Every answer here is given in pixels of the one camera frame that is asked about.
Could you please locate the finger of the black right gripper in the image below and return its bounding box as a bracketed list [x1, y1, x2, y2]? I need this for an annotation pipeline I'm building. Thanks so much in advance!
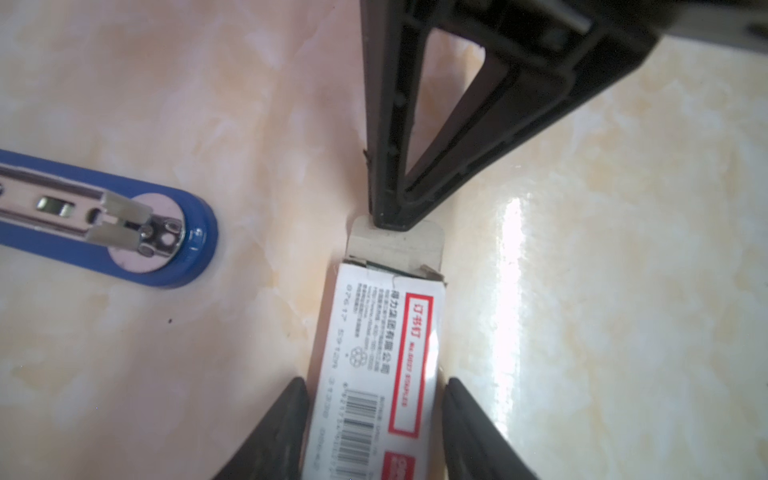
[360, 1, 659, 231]

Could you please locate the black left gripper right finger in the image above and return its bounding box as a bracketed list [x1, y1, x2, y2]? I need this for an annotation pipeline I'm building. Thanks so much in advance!
[442, 377, 537, 480]

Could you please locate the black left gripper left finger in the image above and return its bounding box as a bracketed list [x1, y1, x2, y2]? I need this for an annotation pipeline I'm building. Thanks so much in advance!
[214, 377, 310, 480]

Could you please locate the red white staple box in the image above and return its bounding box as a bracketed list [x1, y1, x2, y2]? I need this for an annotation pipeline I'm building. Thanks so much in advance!
[301, 216, 446, 479]

